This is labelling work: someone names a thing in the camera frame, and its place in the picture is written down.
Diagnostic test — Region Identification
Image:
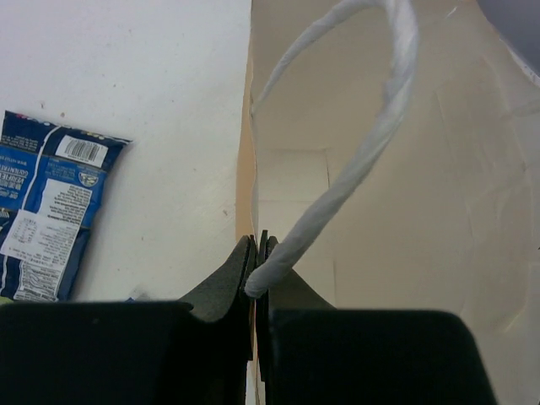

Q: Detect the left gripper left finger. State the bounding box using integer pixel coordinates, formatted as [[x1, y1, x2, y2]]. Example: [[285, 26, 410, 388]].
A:
[[1, 236, 257, 404]]

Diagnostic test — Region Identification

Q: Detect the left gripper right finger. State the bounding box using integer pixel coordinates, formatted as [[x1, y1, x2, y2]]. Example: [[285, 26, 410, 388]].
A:
[[255, 229, 499, 405]]

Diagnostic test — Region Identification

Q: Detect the brown paper bag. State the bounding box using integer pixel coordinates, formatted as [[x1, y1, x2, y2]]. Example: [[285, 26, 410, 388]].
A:
[[235, 1, 539, 404]]

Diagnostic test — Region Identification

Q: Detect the blue kettle chips bag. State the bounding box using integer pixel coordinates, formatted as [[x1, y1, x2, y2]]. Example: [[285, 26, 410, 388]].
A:
[[1, 111, 129, 302]]

